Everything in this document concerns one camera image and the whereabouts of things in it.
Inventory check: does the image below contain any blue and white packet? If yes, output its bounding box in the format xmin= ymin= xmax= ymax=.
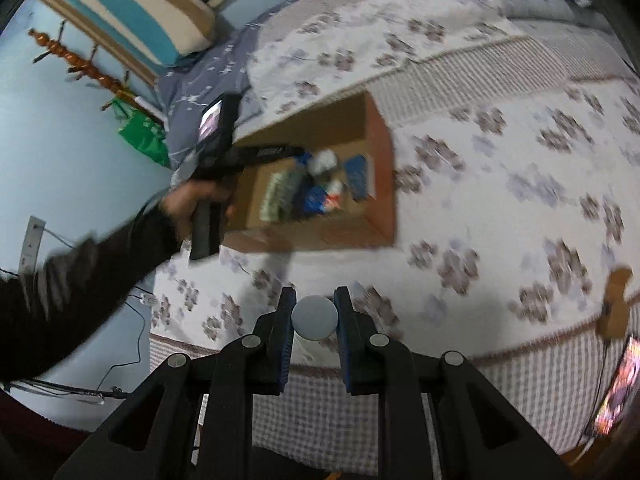
xmin=300 ymin=185 xmax=346 ymax=216

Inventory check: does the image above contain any floral checked bed cover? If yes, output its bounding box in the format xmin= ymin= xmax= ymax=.
xmin=147 ymin=5 xmax=640 ymax=476

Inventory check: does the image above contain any smartphone with lit screen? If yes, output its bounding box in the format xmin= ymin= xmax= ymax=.
xmin=592 ymin=335 xmax=640 ymax=438

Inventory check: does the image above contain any thin black cable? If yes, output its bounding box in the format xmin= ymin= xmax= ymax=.
xmin=97 ymin=300 xmax=151 ymax=396

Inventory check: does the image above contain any folded floral quilt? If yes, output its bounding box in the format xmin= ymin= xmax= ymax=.
xmin=247 ymin=0 xmax=526 ymax=116

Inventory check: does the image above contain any dark blue card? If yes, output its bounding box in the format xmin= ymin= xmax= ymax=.
xmin=345 ymin=154 xmax=376 ymax=201

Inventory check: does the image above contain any green wet wipes pack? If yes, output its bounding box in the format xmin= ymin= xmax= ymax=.
xmin=259 ymin=167 xmax=306 ymax=223

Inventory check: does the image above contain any person's left hand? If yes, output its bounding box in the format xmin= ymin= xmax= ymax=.
xmin=161 ymin=180 xmax=237 ymax=241

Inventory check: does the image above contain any white wall power strip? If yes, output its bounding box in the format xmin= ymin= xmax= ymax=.
xmin=17 ymin=216 xmax=47 ymax=277

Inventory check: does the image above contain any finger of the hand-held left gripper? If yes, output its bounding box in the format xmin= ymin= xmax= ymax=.
xmin=235 ymin=144 xmax=307 ymax=166

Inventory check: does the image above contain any brown cardboard box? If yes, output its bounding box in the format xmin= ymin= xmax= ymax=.
xmin=220 ymin=91 xmax=398 ymax=253

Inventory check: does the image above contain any wooden coat rack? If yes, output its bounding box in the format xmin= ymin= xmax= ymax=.
xmin=27 ymin=20 xmax=166 ymax=121

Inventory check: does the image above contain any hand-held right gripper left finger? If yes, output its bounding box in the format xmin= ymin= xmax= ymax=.
xmin=52 ymin=286 xmax=298 ymax=480

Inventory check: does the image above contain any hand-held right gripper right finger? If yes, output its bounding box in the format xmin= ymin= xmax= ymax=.
xmin=332 ymin=286 xmax=576 ymax=480

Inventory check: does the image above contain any striped pillow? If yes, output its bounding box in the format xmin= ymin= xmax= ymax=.
xmin=32 ymin=0 xmax=216 ymax=68

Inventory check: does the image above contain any person's left forearm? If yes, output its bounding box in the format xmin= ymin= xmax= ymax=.
xmin=0 ymin=207 xmax=183 ymax=386

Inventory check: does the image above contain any brown cardboard piece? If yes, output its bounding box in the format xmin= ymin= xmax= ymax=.
xmin=599 ymin=266 xmax=634 ymax=337

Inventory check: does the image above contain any orange wooden bed frame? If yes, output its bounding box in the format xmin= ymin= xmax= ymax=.
xmin=560 ymin=437 xmax=603 ymax=467

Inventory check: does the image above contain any green shopping bag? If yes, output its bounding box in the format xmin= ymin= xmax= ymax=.
xmin=111 ymin=97 xmax=173 ymax=168

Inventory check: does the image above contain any round pale grey case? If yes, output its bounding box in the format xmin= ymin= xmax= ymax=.
xmin=291 ymin=296 xmax=337 ymax=343

